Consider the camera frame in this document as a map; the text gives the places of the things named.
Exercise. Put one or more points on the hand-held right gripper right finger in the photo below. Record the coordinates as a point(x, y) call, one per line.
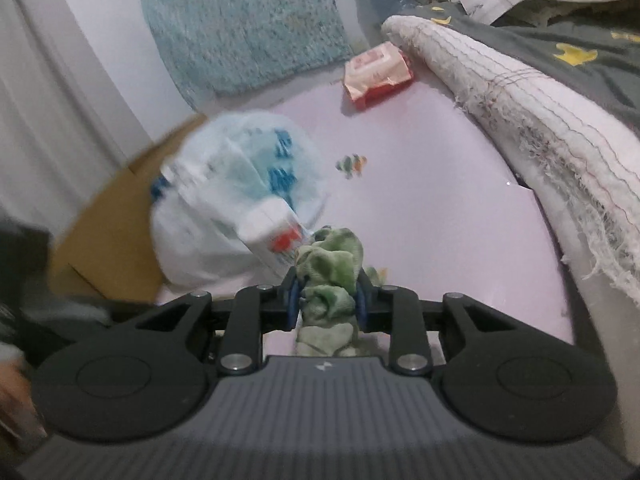
point(361, 305)

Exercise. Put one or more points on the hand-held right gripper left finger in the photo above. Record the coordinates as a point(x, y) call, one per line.
point(292, 305)

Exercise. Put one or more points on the green cloth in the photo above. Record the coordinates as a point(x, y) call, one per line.
point(330, 260)

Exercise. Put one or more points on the brown cardboard box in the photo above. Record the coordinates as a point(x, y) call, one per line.
point(100, 240)

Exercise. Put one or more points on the white plastic bag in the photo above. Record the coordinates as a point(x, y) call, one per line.
point(210, 220)

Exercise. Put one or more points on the person's left hand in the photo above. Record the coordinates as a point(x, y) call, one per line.
point(15, 395)

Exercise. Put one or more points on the pink red wipes packet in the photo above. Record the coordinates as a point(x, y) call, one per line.
point(377, 72)

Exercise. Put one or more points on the white frayed blanket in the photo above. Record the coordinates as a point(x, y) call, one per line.
point(525, 105)

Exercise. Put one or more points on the grey blanket with yellow prints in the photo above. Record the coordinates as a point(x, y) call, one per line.
point(575, 35)

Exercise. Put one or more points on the teal floral wall cloth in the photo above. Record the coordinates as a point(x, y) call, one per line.
point(240, 25)

